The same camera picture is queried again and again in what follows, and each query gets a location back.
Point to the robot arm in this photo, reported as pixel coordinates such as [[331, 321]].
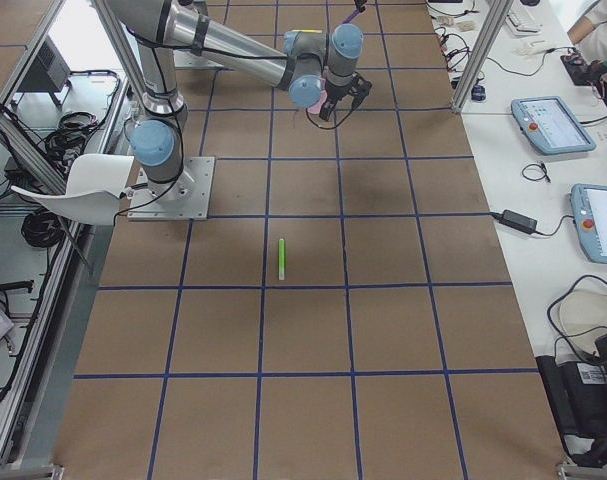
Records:
[[173, 50]]

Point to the person in white shirt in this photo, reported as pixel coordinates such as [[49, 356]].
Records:
[[589, 35]]

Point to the teach pendant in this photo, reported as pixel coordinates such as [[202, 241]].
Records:
[[589, 208], [550, 126]]

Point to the aluminium frame post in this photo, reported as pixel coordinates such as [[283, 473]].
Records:
[[488, 33]]

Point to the black power brick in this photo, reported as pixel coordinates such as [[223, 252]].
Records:
[[516, 221]]

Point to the lower teach pendant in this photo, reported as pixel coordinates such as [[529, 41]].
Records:
[[589, 208]]

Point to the purple highlighter pen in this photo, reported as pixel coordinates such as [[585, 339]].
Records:
[[353, 15]]

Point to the green highlighter pen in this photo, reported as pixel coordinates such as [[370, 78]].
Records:
[[281, 259]]

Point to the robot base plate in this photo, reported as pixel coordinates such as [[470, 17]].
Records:
[[189, 198]]

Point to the upper teach pendant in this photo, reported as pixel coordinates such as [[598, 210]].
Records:
[[550, 126]]

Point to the black device on table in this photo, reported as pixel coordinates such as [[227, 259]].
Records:
[[577, 394]]

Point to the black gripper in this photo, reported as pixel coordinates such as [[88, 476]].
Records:
[[335, 93]]

